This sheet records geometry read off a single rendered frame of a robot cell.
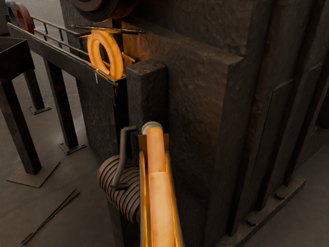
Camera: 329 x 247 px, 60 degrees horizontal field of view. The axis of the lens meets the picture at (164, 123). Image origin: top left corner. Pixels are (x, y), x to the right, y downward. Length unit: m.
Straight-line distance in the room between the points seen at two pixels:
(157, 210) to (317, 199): 1.29
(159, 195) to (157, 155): 0.13
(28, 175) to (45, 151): 0.21
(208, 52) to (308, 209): 1.07
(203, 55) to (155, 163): 0.31
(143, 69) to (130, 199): 0.36
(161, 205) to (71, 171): 1.27
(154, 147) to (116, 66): 0.45
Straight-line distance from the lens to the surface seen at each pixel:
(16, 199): 1.65
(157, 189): 0.46
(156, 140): 0.57
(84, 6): 0.94
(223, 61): 0.69
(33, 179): 1.70
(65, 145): 1.85
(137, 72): 0.80
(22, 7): 1.81
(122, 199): 0.84
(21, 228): 1.52
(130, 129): 0.90
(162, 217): 0.44
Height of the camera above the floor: 1.14
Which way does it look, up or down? 36 degrees down
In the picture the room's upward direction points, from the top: straight up
